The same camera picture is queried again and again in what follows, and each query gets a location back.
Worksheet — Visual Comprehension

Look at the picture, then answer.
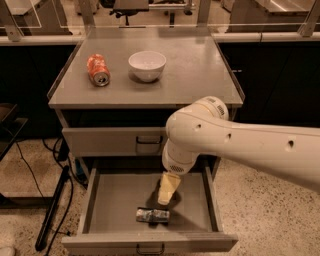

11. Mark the black office chair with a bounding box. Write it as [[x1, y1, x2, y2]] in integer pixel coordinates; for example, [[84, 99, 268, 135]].
[[110, 0, 149, 26]]

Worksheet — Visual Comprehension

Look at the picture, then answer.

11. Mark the crushed orange soda can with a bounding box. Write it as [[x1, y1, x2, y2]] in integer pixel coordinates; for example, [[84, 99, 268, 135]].
[[87, 54, 110, 87]]

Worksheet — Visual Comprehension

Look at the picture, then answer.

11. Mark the white ceramic bowl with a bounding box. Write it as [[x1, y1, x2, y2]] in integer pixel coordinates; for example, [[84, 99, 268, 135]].
[[128, 51, 167, 82]]

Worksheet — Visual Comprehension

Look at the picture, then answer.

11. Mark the open grey middle drawer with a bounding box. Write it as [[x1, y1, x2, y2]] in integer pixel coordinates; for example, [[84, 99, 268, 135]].
[[62, 168, 238, 256]]

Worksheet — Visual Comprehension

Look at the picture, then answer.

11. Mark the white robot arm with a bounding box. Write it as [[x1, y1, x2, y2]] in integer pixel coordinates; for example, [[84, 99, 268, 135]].
[[158, 96, 320, 205]]

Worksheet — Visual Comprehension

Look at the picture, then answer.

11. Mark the crushed silver redbull can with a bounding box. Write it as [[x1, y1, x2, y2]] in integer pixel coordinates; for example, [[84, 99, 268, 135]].
[[136, 208, 170, 223]]

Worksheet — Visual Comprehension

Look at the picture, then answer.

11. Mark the black middle drawer handle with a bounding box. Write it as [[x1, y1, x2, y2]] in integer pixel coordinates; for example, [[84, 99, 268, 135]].
[[136, 244, 165, 256]]

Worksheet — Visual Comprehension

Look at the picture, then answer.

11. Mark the grey drawer cabinet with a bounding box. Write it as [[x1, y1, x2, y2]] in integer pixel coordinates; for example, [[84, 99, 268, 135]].
[[47, 27, 246, 174]]

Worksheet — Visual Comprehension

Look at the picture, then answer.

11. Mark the black floor bar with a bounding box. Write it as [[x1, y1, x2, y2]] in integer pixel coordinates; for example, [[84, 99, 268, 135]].
[[35, 166, 69, 252]]

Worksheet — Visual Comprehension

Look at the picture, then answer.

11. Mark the dark side table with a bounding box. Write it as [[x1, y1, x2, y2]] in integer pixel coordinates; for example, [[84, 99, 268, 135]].
[[0, 103, 28, 161]]

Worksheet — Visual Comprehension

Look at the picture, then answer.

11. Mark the black drawer handle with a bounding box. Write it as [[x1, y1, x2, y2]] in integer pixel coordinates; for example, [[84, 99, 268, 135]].
[[136, 136, 163, 145], [136, 244, 165, 256]]

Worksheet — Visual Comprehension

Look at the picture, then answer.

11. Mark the white horizontal rail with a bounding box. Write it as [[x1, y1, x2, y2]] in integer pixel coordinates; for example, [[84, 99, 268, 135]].
[[0, 32, 320, 46]]

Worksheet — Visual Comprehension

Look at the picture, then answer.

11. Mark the black top drawer handle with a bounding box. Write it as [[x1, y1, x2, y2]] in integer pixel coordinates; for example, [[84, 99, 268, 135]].
[[136, 136, 163, 145]]

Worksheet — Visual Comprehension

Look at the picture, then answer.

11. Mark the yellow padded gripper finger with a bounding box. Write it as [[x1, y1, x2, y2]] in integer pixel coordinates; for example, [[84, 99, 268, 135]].
[[158, 172, 181, 205]]

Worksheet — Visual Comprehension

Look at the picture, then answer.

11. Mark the black cable on floor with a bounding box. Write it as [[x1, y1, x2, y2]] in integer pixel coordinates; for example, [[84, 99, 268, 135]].
[[13, 136, 88, 256]]

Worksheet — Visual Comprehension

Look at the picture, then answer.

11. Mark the closed grey top drawer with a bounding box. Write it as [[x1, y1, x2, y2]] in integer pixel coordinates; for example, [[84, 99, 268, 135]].
[[62, 127, 167, 157]]

